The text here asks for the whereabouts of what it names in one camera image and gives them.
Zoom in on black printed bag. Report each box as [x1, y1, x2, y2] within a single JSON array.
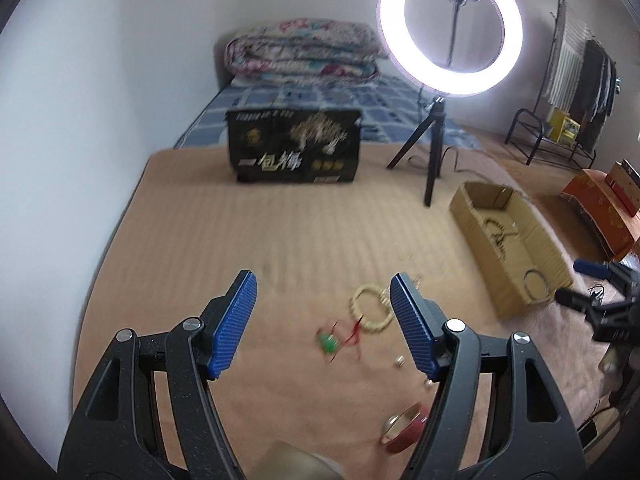
[[225, 107, 363, 186]]

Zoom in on brown bead necklace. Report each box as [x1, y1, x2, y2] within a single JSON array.
[[482, 217, 521, 261]]

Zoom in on cardboard box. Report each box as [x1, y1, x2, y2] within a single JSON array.
[[449, 181, 575, 320]]

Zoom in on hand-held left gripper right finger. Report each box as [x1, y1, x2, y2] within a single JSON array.
[[389, 273, 587, 480]]

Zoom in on white ring light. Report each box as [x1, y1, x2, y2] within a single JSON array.
[[376, 0, 524, 98]]

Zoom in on thin metal bangle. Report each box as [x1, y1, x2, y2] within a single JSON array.
[[521, 269, 550, 303]]

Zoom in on folded floral quilt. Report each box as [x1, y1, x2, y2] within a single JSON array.
[[224, 20, 391, 83]]

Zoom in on dark hanging clothes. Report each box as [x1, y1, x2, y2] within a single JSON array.
[[580, 40, 618, 123]]

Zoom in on black tripod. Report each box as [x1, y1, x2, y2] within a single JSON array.
[[387, 96, 448, 207]]

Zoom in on red box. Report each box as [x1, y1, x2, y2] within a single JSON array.
[[604, 177, 640, 217]]

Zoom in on black clothes rack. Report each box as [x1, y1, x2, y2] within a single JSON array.
[[505, 0, 621, 168]]

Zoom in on green pendant red cord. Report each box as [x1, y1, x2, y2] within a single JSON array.
[[316, 320, 363, 363]]

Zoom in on orange cloth covered table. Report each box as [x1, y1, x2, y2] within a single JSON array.
[[561, 169, 640, 261]]

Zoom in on yellow box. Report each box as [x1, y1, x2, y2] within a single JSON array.
[[549, 109, 581, 143]]

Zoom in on blue checkered bed sheet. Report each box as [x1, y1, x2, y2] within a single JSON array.
[[172, 77, 483, 151]]

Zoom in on black power cable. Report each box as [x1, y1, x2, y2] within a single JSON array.
[[407, 146, 476, 173]]

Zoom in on cream bead bracelet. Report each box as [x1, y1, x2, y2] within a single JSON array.
[[350, 284, 398, 333]]

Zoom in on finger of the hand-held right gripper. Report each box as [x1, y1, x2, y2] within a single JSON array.
[[573, 259, 640, 287], [555, 287, 601, 314]]

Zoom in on striped hanging cloth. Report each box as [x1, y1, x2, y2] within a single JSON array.
[[542, 2, 591, 111]]

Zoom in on red bracelet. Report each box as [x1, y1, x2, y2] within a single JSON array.
[[380, 404, 431, 455]]

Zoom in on black phone holder pole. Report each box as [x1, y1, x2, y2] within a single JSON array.
[[440, 0, 483, 68]]

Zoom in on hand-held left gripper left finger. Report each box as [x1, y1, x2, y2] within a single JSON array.
[[57, 270, 258, 480]]

